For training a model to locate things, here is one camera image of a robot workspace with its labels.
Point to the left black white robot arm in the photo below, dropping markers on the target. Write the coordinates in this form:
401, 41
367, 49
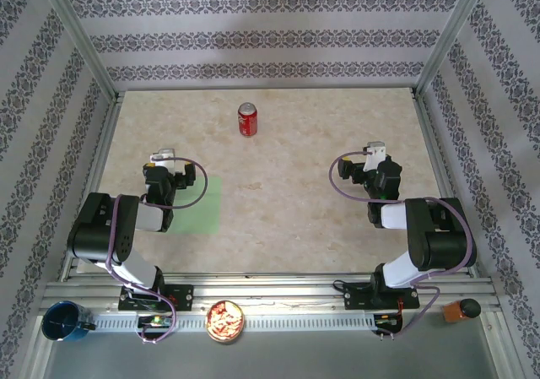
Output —
97, 227

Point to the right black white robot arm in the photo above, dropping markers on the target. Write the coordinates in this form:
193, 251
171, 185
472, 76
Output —
439, 244

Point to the red soda can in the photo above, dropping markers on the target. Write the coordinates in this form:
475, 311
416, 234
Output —
247, 121

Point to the brown jar with black lid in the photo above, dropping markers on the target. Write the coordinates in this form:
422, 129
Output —
453, 311

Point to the open tin with food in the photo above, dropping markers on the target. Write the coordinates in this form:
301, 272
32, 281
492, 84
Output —
224, 322

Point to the dark blue mug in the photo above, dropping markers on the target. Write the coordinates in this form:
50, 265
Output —
63, 322

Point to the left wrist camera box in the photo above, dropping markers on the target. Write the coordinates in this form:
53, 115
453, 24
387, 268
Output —
164, 159

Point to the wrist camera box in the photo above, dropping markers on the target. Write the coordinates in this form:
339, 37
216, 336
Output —
164, 159
375, 151

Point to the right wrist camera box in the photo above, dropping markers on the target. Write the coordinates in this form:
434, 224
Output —
375, 151

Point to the aluminium side rail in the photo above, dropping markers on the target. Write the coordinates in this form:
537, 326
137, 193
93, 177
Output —
446, 185
95, 185

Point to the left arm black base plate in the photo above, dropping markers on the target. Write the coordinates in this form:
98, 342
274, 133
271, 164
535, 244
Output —
181, 296

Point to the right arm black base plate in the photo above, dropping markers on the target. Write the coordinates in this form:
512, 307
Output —
358, 296

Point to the aluminium frame post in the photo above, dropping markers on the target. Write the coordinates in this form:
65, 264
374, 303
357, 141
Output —
79, 37
450, 37

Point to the aluminium front rail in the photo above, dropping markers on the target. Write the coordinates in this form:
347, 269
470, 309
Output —
274, 290

